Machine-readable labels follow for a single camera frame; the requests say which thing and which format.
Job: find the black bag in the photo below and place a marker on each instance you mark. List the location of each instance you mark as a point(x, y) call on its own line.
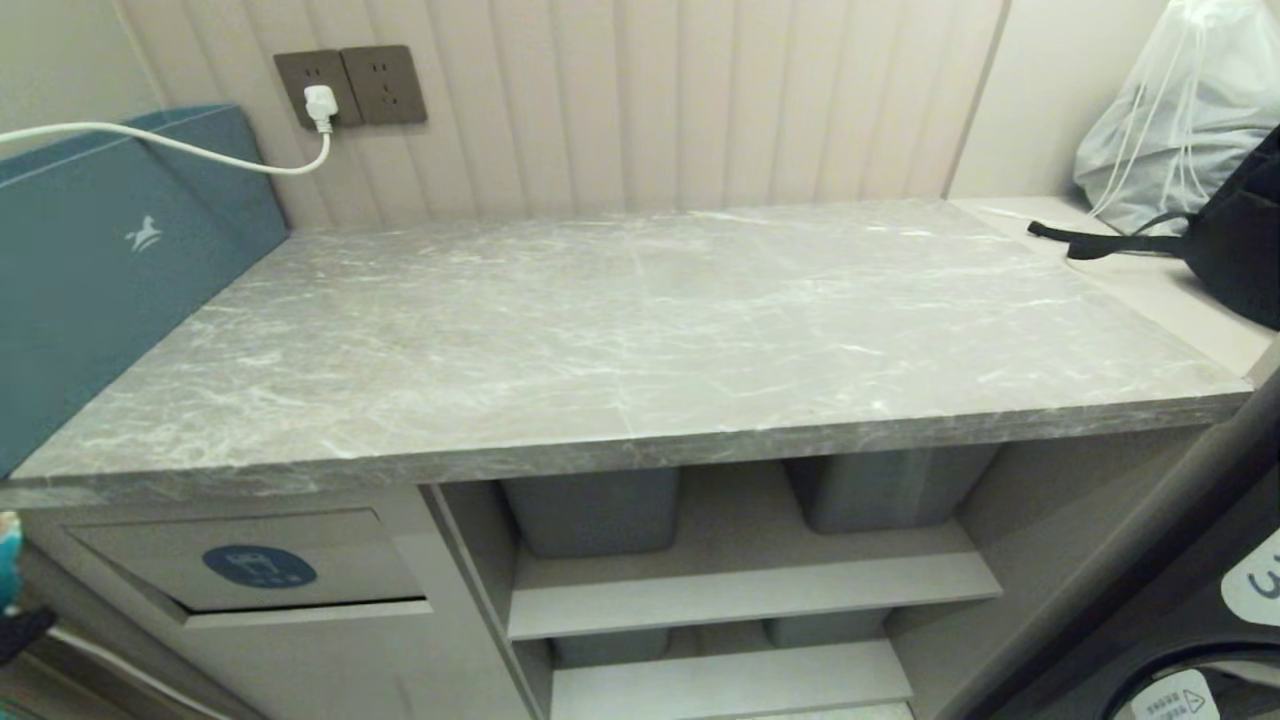
point(1235, 240)

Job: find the teal box with horse logo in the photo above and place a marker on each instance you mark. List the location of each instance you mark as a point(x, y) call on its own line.
point(100, 260)

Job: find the brown wall socket with plug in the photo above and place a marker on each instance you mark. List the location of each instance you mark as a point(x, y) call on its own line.
point(303, 85)

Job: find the beige cabinet shelf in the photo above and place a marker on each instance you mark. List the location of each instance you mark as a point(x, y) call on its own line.
point(740, 595)
point(730, 685)

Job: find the white power plug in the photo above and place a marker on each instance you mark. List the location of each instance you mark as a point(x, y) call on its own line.
point(320, 104)

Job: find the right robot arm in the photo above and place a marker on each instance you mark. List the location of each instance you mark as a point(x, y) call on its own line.
point(1180, 590)

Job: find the teal and black object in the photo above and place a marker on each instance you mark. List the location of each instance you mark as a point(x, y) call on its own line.
point(10, 590)

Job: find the beige counter cabinet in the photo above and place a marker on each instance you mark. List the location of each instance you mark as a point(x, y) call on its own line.
point(400, 600)

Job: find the grey storage bin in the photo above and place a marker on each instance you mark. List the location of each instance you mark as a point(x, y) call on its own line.
point(826, 628)
point(880, 490)
point(592, 510)
point(610, 646)

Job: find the beige trash bin flap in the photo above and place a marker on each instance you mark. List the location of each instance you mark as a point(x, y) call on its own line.
point(250, 560)

